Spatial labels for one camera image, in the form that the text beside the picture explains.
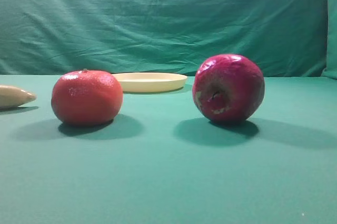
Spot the green backdrop cloth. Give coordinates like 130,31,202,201
1,0,336,78

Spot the red apple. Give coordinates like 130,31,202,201
192,54,265,124

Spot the green table cloth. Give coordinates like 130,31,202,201
1,75,336,223

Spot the yellow plate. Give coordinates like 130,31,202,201
113,73,187,93

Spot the pale banana tip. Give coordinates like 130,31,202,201
1,85,37,109

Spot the orange mandarin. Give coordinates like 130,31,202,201
51,69,123,126

